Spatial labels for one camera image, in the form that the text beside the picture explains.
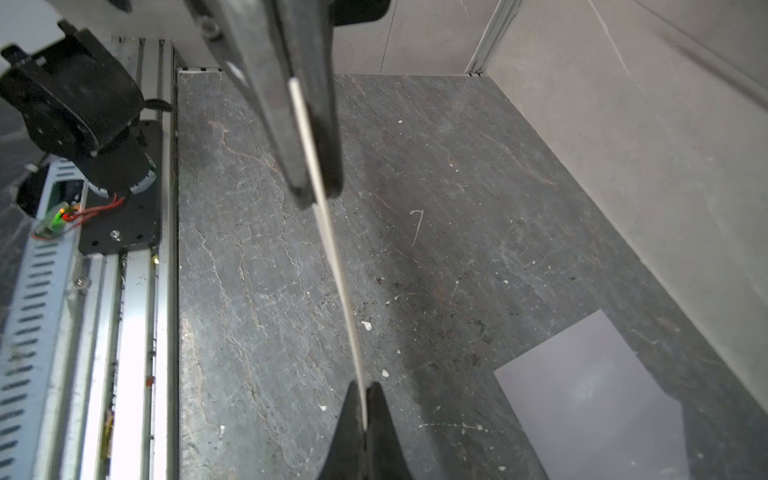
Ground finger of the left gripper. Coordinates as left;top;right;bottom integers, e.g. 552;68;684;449
317;381;368;480
364;382;413;480

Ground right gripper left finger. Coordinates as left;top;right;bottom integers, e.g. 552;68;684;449
185;1;314;209

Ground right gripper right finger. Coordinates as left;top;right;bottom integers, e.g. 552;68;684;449
276;0;344;198

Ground beige letter paper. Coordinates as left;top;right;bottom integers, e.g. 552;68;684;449
288;78;369;432

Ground grey purple envelope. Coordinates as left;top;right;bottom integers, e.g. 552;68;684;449
494;311;690;479

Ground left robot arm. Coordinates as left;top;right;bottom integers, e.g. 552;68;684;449
1;2;352;479

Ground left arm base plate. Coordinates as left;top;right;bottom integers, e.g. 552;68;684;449
75;120;163;255

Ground aluminium rail frame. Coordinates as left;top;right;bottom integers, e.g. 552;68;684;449
53;35;181;480

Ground white vented cable duct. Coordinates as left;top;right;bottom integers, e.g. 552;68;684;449
0;158;85;480

